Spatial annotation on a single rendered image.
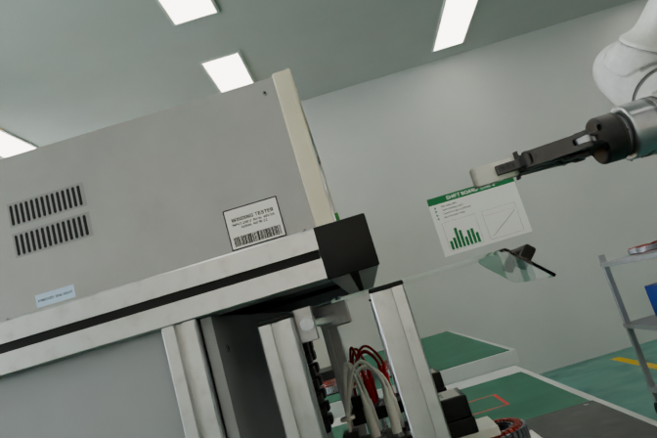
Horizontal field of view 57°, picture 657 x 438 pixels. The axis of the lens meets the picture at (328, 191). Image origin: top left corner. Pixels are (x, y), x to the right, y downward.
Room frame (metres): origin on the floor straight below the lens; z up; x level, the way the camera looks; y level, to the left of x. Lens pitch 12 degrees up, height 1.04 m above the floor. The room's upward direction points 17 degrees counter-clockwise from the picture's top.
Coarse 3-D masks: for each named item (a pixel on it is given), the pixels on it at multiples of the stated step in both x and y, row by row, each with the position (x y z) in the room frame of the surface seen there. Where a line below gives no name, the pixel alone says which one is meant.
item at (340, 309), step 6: (342, 300) 0.90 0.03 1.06; (324, 306) 0.90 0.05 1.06; (330, 306) 0.90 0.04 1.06; (336, 306) 0.90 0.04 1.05; (342, 306) 0.90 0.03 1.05; (318, 312) 0.90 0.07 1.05; (324, 312) 0.90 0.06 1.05; (330, 312) 0.90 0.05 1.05; (336, 312) 0.90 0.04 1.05; (342, 312) 0.90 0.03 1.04; (348, 312) 0.91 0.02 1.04; (336, 318) 0.90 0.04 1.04; (342, 318) 0.90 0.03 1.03; (348, 318) 0.90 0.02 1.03; (330, 324) 0.90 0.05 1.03; (336, 324) 0.90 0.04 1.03; (342, 324) 0.90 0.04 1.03
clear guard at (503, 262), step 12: (492, 252) 0.90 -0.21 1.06; (504, 252) 0.91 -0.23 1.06; (456, 264) 0.90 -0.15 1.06; (468, 264) 1.03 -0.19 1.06; (480, 264) 1.13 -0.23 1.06; (492, 264) 1.07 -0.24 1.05; (504, 264) 1.01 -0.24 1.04; (516, 264) 0.96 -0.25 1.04; (528, 264) 0.91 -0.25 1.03; (420, 276) 0.90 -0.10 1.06; (432, 276) 1.11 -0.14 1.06; (504, 276) 1.12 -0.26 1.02; (516, 276) 1.06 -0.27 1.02; (528, 276) 1.00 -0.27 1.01; (540, 276) 0.95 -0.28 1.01; (552, 276) 0.90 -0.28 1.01; (336, 300) 0.90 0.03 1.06; (348, 300) 1.06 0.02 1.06
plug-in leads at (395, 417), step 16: (352, 368) 0.70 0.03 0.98; (368, 368) 0.73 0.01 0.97; (352, 384) 0.71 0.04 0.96; (384, 384) 0.69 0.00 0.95; (368, 400) 0.73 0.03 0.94; (384, 400) 0.69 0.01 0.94; (352, 416) 0.70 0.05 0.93; (368, 416) 0.70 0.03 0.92; (400, 416) 0.72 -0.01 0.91; (352, 432) 0.70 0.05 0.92; (400, 432) 0.69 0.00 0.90
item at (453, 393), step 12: (444, 396) 0.72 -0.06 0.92; (456, 396) 0.70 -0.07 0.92; (444, 408) 0.69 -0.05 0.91; (456, 408) 0.69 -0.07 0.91; (468, 408) 0.69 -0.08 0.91; (456, 420) 0.69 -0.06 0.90; (468, 420) 0.69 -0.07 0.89; (480, 420) 0.74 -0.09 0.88; (492, 420) 0.72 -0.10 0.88; (384, 432) 0.72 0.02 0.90; (408, 432) 0.69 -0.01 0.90; (456, 432) 0.69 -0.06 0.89; (468, 432) 0.69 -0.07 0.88; (480, 432) 0.69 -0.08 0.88; (492, 432) 0.69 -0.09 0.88
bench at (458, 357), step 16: (432, 336) 4.00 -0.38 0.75; (448, 336) 3.65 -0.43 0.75; (464, 336) 3.34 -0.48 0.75; (432, 352) 3.03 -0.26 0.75; (448, 352) 2.83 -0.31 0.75; (464, 352) 2.64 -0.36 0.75; (480, 352) 2.48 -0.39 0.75; (496, 352) 2.35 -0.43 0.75; (512, 352) 2.29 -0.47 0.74; (432, 368) 2.44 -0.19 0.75; (448, 368) 2.31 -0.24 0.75; (464, 368) 2.29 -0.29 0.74; (480, 368) 2.29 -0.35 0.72; (496, 368) 2.29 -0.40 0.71; (336, 400) 2.33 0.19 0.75; (336, 416) 2.30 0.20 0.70
